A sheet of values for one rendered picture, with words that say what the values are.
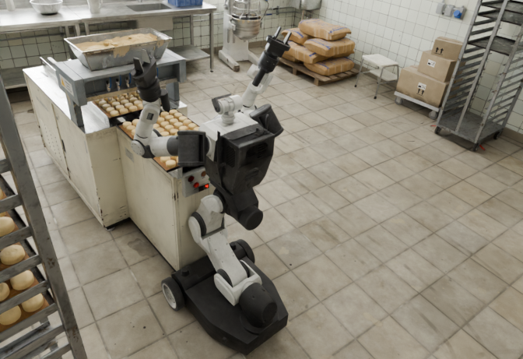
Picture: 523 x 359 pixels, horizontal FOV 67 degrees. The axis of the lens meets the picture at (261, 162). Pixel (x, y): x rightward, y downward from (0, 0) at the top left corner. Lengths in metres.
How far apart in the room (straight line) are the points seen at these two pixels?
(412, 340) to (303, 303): 0.66
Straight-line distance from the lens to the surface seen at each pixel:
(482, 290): 3.16
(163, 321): 2.55
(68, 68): 2.66
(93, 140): 2.65
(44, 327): 1.92
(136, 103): 2.74
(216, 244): 2.31
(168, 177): 2.18
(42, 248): 1.05
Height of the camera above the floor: 2.06
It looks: 33 degrees down
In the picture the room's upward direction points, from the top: 4 degrees clockwise
